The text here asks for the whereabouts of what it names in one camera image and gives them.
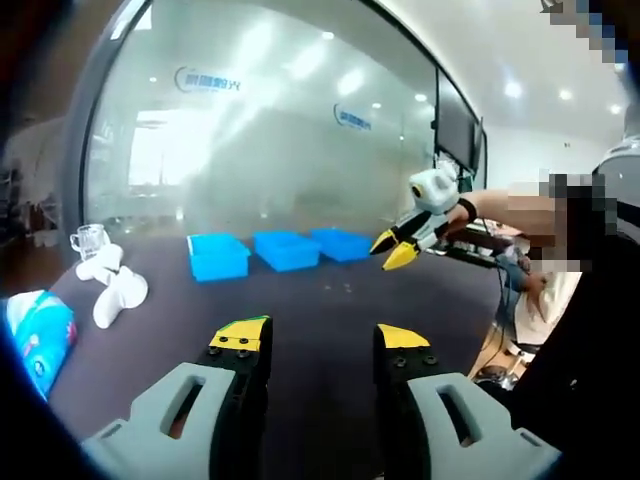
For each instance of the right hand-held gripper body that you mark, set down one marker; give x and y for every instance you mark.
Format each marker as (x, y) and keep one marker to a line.
(435, 192)

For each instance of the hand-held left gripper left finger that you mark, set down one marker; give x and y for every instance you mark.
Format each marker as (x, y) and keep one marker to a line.
(200, 400)

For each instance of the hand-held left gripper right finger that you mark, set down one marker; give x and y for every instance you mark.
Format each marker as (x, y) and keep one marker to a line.
(450, 405)

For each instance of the blue plastic bin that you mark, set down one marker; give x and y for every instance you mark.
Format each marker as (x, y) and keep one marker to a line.
(287, 252)
(342, 245)
(220, 260)

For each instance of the screws nuts and washers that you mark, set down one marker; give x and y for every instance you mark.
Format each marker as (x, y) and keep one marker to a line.
(346, 286)

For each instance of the office chair base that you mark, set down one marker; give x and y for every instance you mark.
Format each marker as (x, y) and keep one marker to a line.
(500, 372)

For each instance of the black device with white connectors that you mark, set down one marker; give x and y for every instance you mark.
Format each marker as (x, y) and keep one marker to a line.
(475, 250)

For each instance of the large black monitor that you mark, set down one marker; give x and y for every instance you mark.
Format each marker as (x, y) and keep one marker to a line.
(455, 125)

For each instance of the white flared plastic part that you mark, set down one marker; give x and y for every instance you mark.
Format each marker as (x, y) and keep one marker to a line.
(120, 297)

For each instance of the blue tissue pack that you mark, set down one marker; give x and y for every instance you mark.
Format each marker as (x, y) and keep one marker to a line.
(42, 340)

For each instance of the white curved plastic part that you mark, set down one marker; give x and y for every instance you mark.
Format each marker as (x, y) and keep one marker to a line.
(100, 262)

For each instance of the clear glass mug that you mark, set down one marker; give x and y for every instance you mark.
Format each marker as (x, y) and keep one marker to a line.
(90, 242)

